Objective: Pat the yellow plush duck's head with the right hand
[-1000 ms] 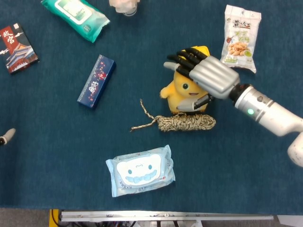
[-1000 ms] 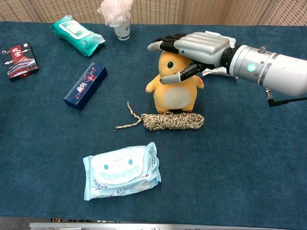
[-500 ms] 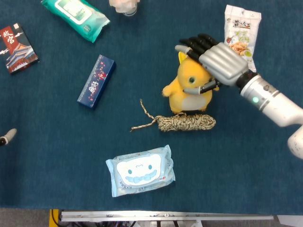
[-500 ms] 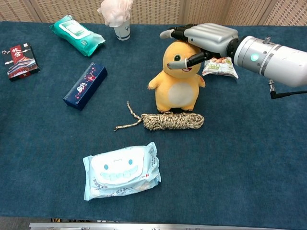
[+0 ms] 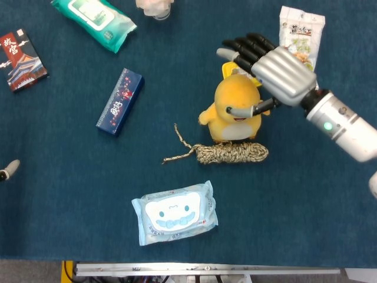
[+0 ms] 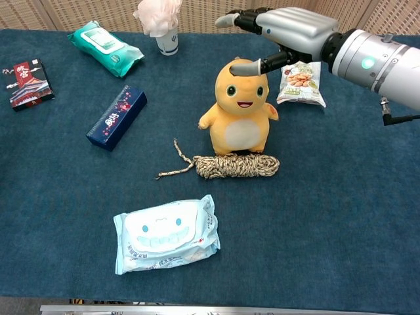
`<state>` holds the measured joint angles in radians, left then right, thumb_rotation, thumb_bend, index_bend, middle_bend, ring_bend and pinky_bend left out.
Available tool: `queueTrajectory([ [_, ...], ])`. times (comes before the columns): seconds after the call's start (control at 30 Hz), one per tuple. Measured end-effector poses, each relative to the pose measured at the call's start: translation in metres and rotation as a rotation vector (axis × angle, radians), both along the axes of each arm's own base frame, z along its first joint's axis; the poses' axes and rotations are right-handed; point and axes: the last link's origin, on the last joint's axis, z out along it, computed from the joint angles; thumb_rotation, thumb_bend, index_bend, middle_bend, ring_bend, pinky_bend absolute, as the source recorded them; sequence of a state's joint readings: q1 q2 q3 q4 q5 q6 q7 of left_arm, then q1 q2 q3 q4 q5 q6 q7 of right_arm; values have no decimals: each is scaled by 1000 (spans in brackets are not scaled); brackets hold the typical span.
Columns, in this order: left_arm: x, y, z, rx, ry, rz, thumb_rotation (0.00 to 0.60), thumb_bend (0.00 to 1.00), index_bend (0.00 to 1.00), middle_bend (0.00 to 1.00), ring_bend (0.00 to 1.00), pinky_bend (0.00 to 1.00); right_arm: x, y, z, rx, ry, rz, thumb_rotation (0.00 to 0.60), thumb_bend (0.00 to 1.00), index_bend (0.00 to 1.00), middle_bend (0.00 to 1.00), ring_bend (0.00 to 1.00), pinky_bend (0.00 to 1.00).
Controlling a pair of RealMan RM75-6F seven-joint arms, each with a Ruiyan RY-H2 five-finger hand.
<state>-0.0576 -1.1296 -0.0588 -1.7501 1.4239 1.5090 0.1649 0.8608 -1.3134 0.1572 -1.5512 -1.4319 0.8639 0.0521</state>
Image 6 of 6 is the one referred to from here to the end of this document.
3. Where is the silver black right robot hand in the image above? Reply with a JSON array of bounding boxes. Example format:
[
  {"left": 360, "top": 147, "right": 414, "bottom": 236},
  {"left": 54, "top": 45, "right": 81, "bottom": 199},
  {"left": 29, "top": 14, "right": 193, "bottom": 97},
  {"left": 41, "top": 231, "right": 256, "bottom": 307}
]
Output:
[{"left": 215, "top": 7, "right": 342, "bottom": 76}]

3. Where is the yellow plush dinosaur toy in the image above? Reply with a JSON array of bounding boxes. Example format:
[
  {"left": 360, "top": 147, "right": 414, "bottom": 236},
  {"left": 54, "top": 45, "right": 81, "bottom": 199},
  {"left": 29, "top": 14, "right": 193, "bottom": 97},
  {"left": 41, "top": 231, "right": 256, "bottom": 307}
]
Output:
[{"left": 198, "top": 56, "right": 280, "bottom": 156}]

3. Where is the white peanut snack bag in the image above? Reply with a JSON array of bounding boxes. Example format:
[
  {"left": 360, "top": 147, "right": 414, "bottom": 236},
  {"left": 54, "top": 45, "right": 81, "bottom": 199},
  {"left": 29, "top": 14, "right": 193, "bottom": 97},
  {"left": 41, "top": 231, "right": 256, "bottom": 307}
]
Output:
[{"left": 276, "top": 60, "right": 327, "bottom": 108}]

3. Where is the white paper cup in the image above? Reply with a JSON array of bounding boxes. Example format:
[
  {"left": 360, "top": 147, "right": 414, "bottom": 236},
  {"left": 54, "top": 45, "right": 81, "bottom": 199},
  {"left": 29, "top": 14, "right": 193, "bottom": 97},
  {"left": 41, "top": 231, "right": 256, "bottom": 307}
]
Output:
[{"left": 155, "top": 27, "right": 180, "bottom": 56}]

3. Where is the pink white crumpled tissue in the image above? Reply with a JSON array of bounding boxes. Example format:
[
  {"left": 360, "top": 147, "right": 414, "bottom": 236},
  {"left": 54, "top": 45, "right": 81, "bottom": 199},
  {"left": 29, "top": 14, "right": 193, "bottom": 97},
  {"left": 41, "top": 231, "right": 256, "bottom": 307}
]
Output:
[{"left": 132, "top": 0, "right": 184, "bottom": 38}]

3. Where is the dark teal table cloth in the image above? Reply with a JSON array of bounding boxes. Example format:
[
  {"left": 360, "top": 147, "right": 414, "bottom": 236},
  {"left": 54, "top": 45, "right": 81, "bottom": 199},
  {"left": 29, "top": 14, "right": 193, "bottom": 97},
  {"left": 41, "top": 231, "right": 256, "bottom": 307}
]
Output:
[{"left": 0, "top": 28, "right": 420, "bottom": 315}]

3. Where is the green wet wipes pack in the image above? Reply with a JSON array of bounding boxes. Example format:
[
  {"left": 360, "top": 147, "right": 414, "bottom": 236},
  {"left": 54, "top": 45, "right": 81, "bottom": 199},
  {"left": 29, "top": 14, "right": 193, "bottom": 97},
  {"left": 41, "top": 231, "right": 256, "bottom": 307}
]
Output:
[{"left": 67, "top": 20, "right": 146, "bottom": 79}]

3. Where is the dark blue long box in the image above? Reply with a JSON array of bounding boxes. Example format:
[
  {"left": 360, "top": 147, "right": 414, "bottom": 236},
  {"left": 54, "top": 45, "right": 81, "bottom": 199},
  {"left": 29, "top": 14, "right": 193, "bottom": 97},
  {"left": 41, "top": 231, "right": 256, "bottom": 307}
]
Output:
[{"left": 85, "top": 84, "right": 148, "bottom": 152}]

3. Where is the light blue wet wipes pack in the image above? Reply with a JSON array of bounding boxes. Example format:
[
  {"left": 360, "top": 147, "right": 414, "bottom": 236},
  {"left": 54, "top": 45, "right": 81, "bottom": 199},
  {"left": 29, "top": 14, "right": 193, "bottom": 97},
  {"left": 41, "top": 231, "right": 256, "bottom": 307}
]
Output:
[{"left": 113, "top": 194, "right": 221, "bottom": 276}]

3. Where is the black red printed box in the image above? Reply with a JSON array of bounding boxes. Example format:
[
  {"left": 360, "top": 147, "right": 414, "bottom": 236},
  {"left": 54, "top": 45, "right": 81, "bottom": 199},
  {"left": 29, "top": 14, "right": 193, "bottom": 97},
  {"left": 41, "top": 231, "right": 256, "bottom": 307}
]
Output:
[{"left": 1, "top": 58, "right": 56, "bottom": 112}]

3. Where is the black arm cable connector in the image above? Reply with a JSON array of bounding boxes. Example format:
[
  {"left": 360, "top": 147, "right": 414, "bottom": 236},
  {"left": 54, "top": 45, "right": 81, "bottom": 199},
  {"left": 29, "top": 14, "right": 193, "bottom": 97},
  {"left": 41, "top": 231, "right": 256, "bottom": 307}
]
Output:
[{"left": 379, "top": 95, "right": 420, "bottom": 127}]

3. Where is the beige braided rope bundle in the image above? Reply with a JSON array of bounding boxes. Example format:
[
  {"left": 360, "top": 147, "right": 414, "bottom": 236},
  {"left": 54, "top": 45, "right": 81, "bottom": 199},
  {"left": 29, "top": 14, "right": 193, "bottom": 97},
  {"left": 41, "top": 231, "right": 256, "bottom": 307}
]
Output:
[{"left": 154, "top": 138, "right": 281, "bottom": 180}]

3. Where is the silver metal rail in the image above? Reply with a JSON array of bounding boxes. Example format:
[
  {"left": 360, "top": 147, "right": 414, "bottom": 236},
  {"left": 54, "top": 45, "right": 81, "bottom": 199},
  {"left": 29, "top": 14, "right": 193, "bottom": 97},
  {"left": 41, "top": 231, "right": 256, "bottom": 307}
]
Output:
[{"left": 39, "top": 304, "right": 404, "bottom": 315}]

